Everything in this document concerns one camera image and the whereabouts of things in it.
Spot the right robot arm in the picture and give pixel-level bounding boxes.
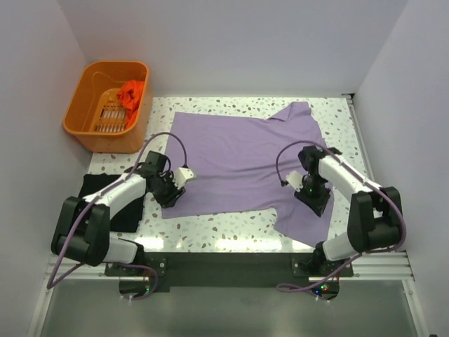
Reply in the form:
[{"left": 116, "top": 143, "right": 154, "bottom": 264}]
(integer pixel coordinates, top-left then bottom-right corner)
[{"left": 287, "top": 145, "right": 405, "bottom": 276}]

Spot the folded black t shirt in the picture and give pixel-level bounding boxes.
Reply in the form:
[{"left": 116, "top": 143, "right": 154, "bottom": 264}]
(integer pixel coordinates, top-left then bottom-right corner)
[{"left": 78, "top": 173, "right": 145, "bottom": 233}]

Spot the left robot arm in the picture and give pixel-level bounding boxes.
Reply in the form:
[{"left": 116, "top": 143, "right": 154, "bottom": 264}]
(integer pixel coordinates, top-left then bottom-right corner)
[{"left": 49, "top": 151, "right": 195, "bottom": 286}]

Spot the orange plastic basket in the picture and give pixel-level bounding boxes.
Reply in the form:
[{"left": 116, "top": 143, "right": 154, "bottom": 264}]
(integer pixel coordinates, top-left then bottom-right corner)
[{"left": 62, "top": 60, "right": 153, "bottom": 154}]

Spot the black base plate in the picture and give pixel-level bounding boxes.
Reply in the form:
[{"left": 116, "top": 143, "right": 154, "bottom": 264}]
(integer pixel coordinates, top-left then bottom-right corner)
[{"left": 105, "top": 252, "right": 354, "bottom": 299}]

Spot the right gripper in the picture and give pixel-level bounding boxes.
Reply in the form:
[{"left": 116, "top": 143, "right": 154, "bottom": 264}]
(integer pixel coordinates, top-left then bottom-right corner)
[{"left": 294, "top": 173, "right": 331, "bottom": 217}]

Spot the orange t shirt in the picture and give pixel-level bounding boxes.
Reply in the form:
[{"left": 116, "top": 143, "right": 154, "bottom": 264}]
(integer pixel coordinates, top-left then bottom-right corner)
[{"left": 116, "top": 80, "right": 145, "bottom": 124}]

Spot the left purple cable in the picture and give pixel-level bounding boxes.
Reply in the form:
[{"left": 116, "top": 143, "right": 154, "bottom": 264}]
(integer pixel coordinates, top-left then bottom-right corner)
[{"left": 46, "top": 132, "right": 190, "bottom": 301}]

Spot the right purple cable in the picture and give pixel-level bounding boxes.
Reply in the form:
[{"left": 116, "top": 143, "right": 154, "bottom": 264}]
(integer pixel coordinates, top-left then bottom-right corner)
[{"left": 275, "top": 140, "right": 408, "bottom": 294}]

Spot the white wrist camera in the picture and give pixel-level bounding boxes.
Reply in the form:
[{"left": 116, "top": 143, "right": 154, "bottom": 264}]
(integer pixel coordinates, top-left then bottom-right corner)
[
  {"left": 173, "top": 167, "right": 196, "bottom": 189},
  {"left": 281, "top": 171, "right": 303, "bottom": 192}
]

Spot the aluminium rail frame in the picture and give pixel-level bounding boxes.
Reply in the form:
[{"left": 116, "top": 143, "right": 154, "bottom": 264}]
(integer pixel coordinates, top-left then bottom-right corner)
[{"left": 26, "top": 91, "right": 431, "bottom": 337}]

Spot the purple t shirt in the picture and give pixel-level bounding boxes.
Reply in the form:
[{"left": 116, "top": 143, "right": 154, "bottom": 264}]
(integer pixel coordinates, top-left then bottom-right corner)
[{"left": 162, "top": 102, "right": 333, "bottom": 246}]

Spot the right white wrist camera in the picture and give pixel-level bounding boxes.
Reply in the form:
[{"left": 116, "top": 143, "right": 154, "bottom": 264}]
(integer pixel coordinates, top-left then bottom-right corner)
[{"left": 281, "top": 171, "right": 303, "bottom": 192}]

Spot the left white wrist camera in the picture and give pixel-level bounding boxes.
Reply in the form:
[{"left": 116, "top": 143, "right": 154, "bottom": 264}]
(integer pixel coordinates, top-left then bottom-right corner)
[{"left": 173, "top": 167, "right": 196, "bottom": 189}]

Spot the purple cable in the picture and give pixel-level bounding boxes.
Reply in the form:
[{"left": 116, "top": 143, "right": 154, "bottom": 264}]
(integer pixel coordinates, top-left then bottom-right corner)
[
  {"left": 46, "top": 132, "right": 190, "bottom": 301},
  {"left": 275, "top": 140, "right": 408, "bottom": 294}
]

